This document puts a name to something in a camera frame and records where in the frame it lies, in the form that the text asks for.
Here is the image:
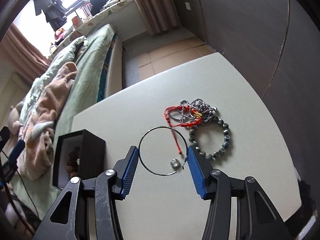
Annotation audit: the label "plush toy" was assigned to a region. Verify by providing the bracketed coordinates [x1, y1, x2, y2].
[8, 101, 24, 135]

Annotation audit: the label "silver bead chain necklace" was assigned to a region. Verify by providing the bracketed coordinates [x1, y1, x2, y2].
[175, 99, 219, 128]

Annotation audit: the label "hanging dark clothes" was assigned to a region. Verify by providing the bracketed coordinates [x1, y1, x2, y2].
[33, 0, 67, 31]

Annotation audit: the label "black bag on sill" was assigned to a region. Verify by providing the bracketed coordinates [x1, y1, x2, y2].
[89, 0, 113, 16]

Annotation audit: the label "brown curtain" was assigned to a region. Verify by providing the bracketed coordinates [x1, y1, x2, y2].
[135, 0, 181, 35]

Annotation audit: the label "red string bracelet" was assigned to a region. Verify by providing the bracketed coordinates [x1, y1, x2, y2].
[164, 105, 203, 155]

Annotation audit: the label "green patterned quilt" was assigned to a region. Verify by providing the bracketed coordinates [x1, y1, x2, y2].
[19, 36, 88, 125]

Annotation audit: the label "pink fleece blanket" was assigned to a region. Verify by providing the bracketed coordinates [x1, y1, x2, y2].
[18, 62, 78, 180]

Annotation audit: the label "left pink curtain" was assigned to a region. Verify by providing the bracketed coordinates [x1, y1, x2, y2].
[1, 23, 51, 84]

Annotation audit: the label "black jewelry box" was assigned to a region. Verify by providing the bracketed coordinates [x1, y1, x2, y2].
[52, 129, 106, 190]

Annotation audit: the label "white wall socket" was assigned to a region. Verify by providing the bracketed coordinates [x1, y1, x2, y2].
[185, 2, 191, 10]

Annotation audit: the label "flattened cardboard sheet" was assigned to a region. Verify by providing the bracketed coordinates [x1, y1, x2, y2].
[137, 36, 214, 80]

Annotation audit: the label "green bed sheet mattress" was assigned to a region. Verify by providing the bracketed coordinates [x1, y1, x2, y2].
[11, 24, 122, 219]

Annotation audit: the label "dark grey wardrobe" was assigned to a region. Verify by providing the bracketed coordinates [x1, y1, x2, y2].
[174, 0, 319, 177]

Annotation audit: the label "window seat patterned cushion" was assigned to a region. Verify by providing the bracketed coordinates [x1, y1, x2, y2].
[50, 0, 138, 57]

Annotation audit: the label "grey-green stone bead bracelet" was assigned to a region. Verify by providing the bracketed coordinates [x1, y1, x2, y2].
[189, 117, 231, 161]

